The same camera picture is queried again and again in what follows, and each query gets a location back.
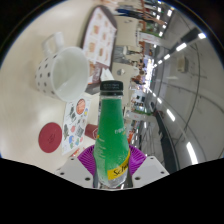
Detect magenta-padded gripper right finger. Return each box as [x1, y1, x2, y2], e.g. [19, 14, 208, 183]
[127, 144, 170, 189]

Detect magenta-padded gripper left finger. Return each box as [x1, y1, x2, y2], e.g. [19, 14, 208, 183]
[54, 144, 101, 189]

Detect green drink bottle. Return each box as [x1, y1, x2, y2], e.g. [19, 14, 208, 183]
[92, 80, 132, 189]

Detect flat round red coaster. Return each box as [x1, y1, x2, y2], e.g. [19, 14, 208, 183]
[37, 122, 63, 154]

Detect colourful sticker sheet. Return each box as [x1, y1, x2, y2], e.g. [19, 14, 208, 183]
[60, 96, 93, 156]

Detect white polka-dot mug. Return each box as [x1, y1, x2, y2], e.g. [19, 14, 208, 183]
[34, 31, 91, 103]

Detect crumpled white napkin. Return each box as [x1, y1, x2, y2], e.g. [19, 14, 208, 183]
[99, 68, 115, 83]

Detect beige cafeteria chair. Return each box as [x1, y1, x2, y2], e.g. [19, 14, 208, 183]
[111, 61, 141, 88]

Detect ceiling air conditioner unit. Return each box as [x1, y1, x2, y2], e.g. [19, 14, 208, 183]
[176, 54, 190, 74]

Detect ceiling strip lights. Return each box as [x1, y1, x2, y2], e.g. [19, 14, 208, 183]
[146, 3, 208, 166]

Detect brown food tray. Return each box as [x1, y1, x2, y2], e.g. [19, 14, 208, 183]
[79, 4, 118, 84]

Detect far cafeteria chairs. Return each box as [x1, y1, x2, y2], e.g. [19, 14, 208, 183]
[113, 0, 159, 148]

